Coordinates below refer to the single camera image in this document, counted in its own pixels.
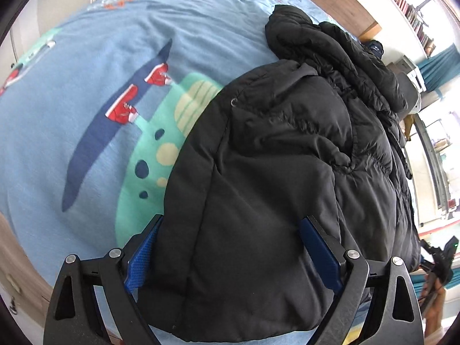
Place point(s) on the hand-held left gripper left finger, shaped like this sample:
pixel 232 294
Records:
pixel 143 255

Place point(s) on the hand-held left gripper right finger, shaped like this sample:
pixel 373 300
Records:
pixel 320 251

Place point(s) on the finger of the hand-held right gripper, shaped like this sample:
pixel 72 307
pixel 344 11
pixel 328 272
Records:
pixel 427 249

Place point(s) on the black puffer coat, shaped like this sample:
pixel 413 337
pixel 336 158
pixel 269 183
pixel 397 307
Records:
pixel 269 187

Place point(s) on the person's right hand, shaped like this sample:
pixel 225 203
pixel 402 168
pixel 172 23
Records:
pixel 436 302

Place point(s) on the grey chair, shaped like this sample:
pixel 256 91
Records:
pixel 409 93

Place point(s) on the bed with blue printed sheet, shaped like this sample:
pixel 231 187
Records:
pixel 72 97

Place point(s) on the teal curtain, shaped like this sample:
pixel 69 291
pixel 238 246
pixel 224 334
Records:
pixel 438 66

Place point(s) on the white printer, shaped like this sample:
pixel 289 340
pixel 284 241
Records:
pixel 409 66

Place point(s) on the black backpack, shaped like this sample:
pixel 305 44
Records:
pixel 373 48

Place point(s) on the row of books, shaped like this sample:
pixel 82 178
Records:
pixel 406 5

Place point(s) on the wooden headboard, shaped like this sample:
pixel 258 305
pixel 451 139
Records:
pixel 341 3

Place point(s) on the white wardrobe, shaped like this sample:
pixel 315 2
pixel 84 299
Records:
pixel 64 3

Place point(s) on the dark metal rail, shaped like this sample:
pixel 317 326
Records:
pixel 433 165

